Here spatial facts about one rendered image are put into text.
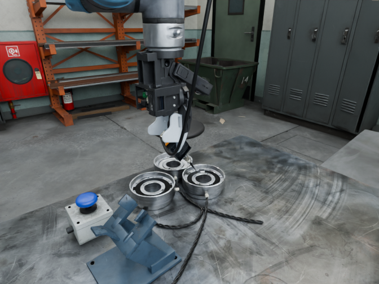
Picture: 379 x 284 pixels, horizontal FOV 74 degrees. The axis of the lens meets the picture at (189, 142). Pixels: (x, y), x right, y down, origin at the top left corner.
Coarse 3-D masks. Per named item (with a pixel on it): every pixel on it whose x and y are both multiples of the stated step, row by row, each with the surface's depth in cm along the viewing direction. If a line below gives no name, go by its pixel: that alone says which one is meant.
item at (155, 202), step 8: (136, 176) 61; (144, 176) 63; (152, 176) 63; (160, 176) 63; (168, 176) 62; (136, 184) 60; (144, 184) 60; (152, 184) 61; (160, 184) 60; (144, 192) 57; (152, 192) 62; (160, 192) 57; (168, 192) 55; (136, 200) 55; (144, 200) 54; (152, 200) 54; (160, 200) 55; (168, 200) 56; (152, 208) 56
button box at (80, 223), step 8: (72, 208) 50; (80, 208) 49; (96, 208) 50; (104, 208) 50; (72, 216) 48; (80, 216) 48; (88, 216) 48; (96, 216) 48; (104, 216) 48; (72, 224) 48; (80, 224) 46; (88, 224) 47; (96, 224) 48; (80, 232) 46; (88, 232) 47; (80, 240) 47; (88, 240) 48
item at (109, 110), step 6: (84, 108) 383; (90, 108) 384; (96, 108) 389; (102, 108) 394; (108, 108) 380; (114, 108) 380; (120, 108) 385; (126, 108) 391; (72, 114) 352; (78, 114) 352; (84, 114) 357; (90, 114) 355; (96, 114) 360; (102, 114) 364; (108, 114) 368
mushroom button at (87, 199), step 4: (88, 192) 50; (92, 192) 50; (80, 196) 48; (84, 196) 48; (88, 196) 48; (92, 196) 48; (96, 196) 49; (76, 200) 48; (80, 200) 47; (84, 200) 47; (88, 200) 47; (92, 200) 48; (96, 200) 48; (76, 204) 47; (80, 204) 47; (84, 204) 47; (88, 204) 47; (92, 204) 48; (88, 208) 49
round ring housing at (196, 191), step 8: (192, 168) 66; (200, 168) 67; (208, 168) 66; (216, 168) 65; (184, 176) 63; (192, 176) 63; (200, 176) 64; (208, 176) 64; (224, 176) 61; (184, 184) 60; (192, 184) 58; (200, 184) 60; (208, 184) 60; (216, 184) 58; (192, 192) 59; (200, 192) 58; (208, 192) 58; (216, 192) 59
